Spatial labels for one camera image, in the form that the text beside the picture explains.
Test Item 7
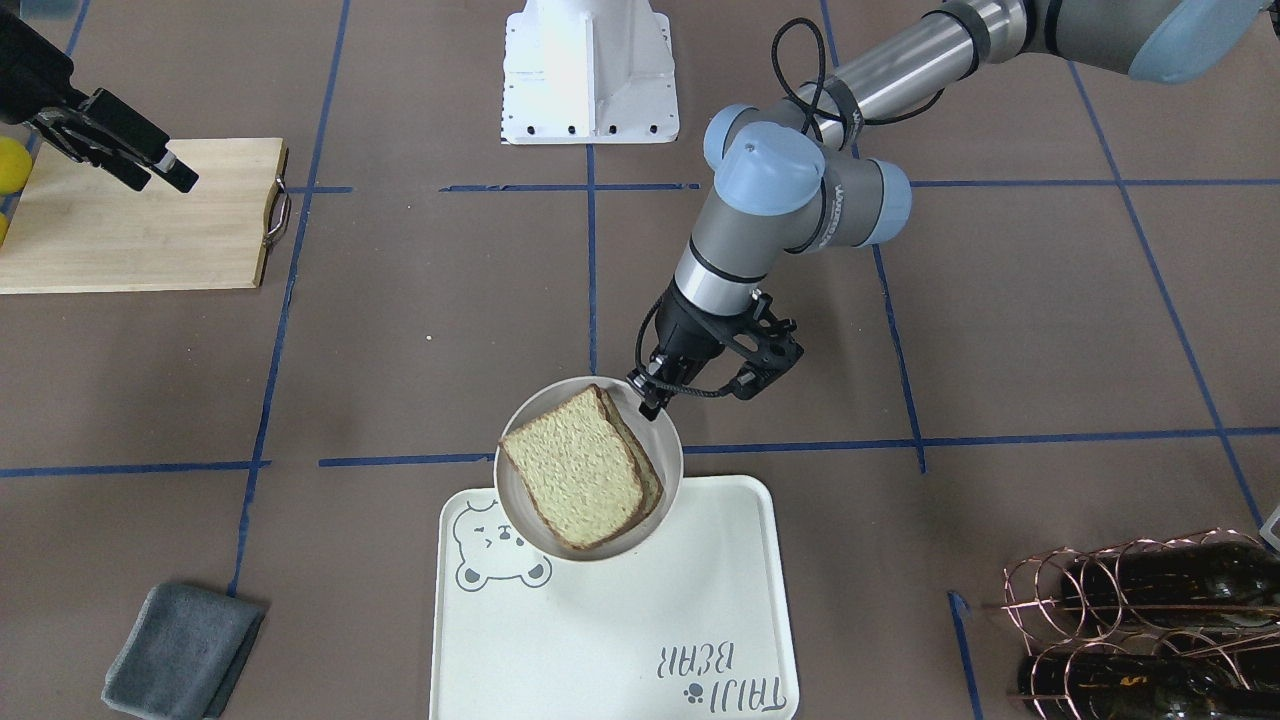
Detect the grey folded cloth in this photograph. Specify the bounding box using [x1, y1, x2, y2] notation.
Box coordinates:
[101, 582, 266, 719]

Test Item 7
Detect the yellow lemon half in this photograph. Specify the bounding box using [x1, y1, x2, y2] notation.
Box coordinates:
[0, 136, 33, 196]

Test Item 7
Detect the dark green wine bottle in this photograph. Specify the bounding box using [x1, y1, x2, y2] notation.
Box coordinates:
[1060, 541, 1279, 630]

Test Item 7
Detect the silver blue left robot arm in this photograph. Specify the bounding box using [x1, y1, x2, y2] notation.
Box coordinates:
[627, 1, 1277, 420]

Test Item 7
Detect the copper wire bottle rack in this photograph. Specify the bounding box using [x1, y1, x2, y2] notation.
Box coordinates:
[995, 528, 1279, 719]

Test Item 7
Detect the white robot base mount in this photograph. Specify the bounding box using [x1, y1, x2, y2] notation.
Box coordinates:
[500, 1, 681, 146]

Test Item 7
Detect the cream bear serving tray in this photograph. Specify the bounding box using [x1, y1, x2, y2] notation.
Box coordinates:
[429, 475, 801, 719]

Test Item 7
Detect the white round plate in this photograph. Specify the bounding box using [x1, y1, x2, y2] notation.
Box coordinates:
[494, 375, 684, 561]

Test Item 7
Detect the light bamboo cutting board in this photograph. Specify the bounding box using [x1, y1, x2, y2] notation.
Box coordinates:
[1, 137, 288, 293]

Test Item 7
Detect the brown bread slice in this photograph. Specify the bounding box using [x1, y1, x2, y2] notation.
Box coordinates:
[593, 383, 663, 520]
[500, 383, 644, 551]

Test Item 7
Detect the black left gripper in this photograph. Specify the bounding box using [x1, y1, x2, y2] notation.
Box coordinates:
[628, 284, 804, 421]

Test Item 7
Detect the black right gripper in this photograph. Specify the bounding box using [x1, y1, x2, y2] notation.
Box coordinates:
[1, 8, 198, 193]

